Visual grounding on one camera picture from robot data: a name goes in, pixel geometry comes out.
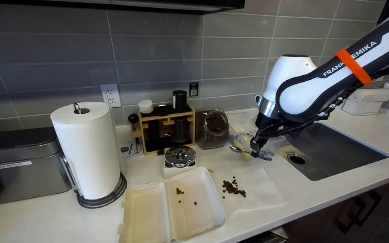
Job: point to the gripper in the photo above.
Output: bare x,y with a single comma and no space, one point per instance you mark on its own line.
264,125

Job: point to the metal spoon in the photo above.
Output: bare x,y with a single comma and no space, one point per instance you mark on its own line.
236,149

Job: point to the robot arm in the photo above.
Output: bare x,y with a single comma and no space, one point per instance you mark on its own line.
316,87

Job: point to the clear plastic bag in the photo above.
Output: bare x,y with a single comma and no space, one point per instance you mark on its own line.
242,136

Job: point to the sink drain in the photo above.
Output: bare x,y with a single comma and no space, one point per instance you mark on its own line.
296,158

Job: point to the glass jar of coffee beans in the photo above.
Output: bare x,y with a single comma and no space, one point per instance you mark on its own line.
212,130

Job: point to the white paper napkin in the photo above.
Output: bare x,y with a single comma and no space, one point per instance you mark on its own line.
262,192

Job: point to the heap of coffee beans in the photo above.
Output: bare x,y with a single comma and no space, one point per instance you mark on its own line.
232,188

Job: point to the round metal lid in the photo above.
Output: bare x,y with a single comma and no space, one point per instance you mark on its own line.
180,157

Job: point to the black coffee press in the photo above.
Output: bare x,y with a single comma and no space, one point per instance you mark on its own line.
181,130

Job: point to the steel sink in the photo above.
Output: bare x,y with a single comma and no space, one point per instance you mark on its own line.
336,152

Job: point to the black cylinder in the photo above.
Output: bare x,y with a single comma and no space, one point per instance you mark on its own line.
180,100

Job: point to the cluster of coffee beans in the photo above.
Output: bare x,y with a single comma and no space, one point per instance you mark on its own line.
179,191

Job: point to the white foam clamshell container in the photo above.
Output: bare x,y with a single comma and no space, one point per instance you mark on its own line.
194,216

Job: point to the wooden coffee gear rack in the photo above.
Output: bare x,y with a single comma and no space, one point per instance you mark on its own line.
165,118

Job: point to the white round cap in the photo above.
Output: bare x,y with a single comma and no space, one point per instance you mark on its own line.
145,106

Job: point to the white lidded box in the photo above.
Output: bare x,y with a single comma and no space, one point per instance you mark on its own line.
366,101

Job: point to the white card with tools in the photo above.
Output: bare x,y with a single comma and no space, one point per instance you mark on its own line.
131,150

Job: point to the black scoop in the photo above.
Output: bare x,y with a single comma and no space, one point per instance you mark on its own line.
133,118

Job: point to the paper towel roll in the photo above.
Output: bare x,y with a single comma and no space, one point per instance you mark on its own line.
86,152

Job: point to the grey metal bin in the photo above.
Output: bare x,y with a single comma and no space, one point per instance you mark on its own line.
22,162

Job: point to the black and white switch plate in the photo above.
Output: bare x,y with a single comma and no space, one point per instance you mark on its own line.
193,89

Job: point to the white wall socket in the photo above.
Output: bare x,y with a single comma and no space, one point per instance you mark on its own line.
111,95

